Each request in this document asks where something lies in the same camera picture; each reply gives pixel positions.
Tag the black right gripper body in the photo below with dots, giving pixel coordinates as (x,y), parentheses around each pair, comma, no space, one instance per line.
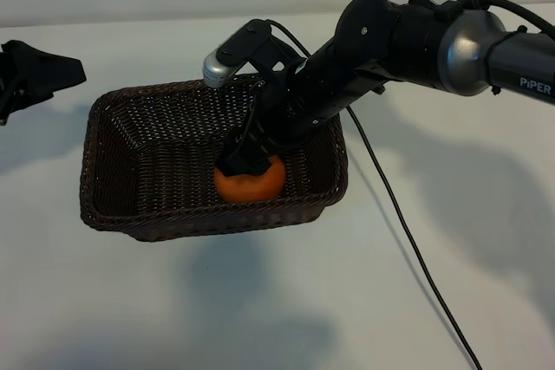
(312,97)

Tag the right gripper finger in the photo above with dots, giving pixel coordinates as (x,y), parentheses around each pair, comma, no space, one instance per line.
(261,166)
(238,153)

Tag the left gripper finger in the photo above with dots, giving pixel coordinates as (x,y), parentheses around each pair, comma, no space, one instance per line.
(11,103)
(47,75)

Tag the orange fruit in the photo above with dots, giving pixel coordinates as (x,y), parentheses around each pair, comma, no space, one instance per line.
(251,188)

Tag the dark brown wicker basket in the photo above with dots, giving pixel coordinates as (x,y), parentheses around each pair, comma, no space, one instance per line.
(152,162)

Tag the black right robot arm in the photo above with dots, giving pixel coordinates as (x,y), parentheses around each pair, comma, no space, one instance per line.
(433,45)

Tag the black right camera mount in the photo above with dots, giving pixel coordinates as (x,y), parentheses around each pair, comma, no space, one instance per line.
(256,43)

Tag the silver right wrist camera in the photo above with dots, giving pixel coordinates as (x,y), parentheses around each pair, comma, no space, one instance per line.
(217,71)

